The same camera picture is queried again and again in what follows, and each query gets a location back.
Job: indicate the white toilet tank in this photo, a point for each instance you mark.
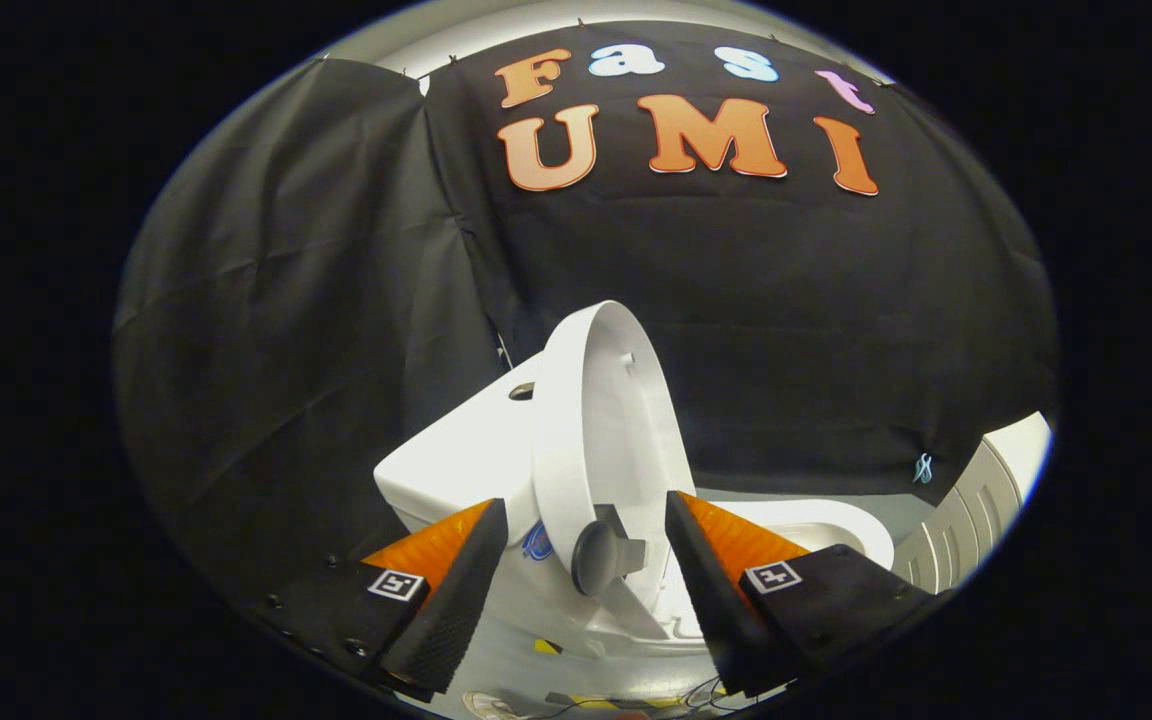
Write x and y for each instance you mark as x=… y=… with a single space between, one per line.
x=456 y=460

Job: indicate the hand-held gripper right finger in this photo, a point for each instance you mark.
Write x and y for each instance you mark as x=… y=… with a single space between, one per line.
x=721 y=620

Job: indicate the white toilet bowl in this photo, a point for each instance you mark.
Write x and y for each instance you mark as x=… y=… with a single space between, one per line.
x=836 y=525

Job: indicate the black backdrop cloth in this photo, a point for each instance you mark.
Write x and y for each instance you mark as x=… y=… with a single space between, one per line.
x=786 y=300

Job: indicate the yellow black floor tape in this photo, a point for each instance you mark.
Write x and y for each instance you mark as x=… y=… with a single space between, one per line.
x=596 y=703

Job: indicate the white toilet lid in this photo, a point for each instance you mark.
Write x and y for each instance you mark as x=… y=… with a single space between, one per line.
x=606 y=430

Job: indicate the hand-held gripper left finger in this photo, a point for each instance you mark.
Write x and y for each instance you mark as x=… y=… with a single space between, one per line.
x=456 y=610

